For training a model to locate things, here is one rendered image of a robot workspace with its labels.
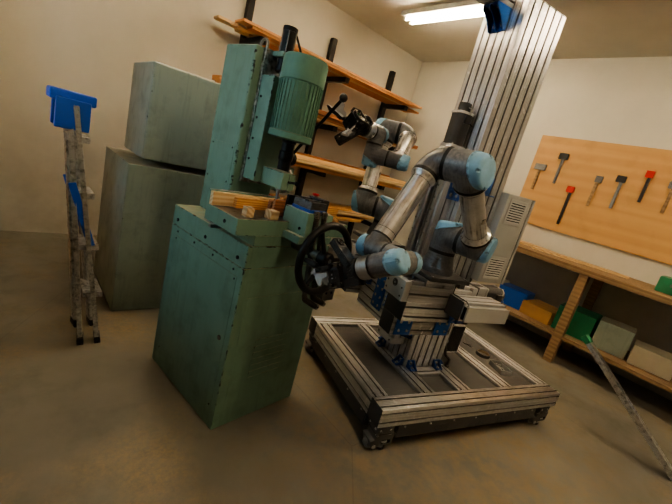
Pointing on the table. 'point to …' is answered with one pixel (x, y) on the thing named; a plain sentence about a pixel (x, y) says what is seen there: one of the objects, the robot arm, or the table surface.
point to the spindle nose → (286, 155)
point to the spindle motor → (298, 97)
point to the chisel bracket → (277, 178)
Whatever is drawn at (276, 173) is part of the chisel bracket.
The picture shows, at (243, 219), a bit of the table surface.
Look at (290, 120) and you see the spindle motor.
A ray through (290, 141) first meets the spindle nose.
